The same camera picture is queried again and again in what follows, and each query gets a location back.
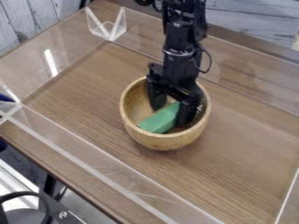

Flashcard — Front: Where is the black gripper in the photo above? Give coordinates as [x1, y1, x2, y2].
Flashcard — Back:
[146, 47, 203, 127]

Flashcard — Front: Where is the green rectangular block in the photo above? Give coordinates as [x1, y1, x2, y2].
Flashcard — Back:
[137, 101, 179, 134]

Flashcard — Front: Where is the brown wooden bowl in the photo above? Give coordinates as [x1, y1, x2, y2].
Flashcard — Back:
[119, 77, 211, 151]

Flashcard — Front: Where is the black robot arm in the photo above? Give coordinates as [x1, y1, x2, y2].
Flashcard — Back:
[146, 0, 209, 126]

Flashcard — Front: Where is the clear acrylic tray barrier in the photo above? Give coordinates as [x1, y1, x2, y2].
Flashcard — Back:
[0, 2, 299, 224]

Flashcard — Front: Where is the black table leg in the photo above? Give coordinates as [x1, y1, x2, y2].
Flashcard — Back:
[43, 174, 58, 196]

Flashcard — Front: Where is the blue object at edge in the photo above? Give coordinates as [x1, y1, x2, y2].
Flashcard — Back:
[0, 93, 17, 152]

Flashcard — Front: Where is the black cable loop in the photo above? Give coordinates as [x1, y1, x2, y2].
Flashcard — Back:
[0, 191, 55, 224]

